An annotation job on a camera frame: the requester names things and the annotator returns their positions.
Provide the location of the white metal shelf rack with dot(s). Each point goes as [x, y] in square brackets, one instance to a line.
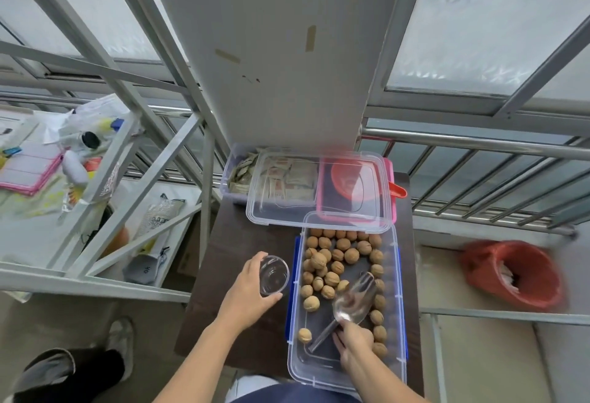
[138, 98]

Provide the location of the clear plastic box lid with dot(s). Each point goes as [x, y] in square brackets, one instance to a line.
[285, 214]

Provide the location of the clear box with blue clips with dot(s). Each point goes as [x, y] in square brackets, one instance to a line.
[318, 368]

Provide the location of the person's right forearm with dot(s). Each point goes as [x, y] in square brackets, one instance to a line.
[385, 384]

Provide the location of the red plastic scoop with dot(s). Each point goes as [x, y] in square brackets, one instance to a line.
[352, 184]

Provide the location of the person's right thumb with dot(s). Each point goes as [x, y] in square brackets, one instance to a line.
[352, 328]

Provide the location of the white bottle with black cap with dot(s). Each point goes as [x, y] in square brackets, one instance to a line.
[83, 139]

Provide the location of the pile of small paper packets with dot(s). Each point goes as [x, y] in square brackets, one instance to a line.
[281, 181]

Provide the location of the person's left forearm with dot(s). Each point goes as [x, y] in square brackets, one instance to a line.
[198, 366]

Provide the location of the pink-edged writing board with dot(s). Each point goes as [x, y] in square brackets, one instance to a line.
[30, 167]

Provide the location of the person's left hand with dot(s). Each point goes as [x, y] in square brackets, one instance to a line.
[242, 294]

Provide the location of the steel window railing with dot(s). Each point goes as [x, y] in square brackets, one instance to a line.
[461, 142]

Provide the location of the clear plastic bag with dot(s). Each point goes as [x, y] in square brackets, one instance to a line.
[99, 110]

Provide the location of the person's left thumb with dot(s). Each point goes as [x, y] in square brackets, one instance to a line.
[257, 260]

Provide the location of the clear box with purple clips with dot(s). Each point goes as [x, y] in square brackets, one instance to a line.
[229, 177]

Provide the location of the clear plastic cup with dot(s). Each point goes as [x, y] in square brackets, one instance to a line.
[274, 276]

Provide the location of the person's right hand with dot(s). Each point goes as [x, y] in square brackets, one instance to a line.
[357, 345]

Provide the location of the frosted glass window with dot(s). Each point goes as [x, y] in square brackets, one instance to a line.
[484, 25]
[92, 6]

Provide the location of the person's white shoe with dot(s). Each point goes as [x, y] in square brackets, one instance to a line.
[120, 347]

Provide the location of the white plastic bottle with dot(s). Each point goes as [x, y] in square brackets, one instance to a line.
[74, 168]

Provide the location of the person's dark trouser leg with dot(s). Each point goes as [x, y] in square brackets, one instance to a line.
[69, 377]

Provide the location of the clear plastic scoop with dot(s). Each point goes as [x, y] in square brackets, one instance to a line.
[352, 301]

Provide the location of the pile of walnuts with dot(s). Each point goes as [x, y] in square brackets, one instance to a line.
[329, 262]

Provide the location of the printed plastic package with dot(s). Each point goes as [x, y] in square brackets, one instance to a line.
[159, 223]

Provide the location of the person's blue shirt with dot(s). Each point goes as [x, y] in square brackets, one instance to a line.
[285, 393]

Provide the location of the grey pouch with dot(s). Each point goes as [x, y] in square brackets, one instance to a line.
[142, 270]

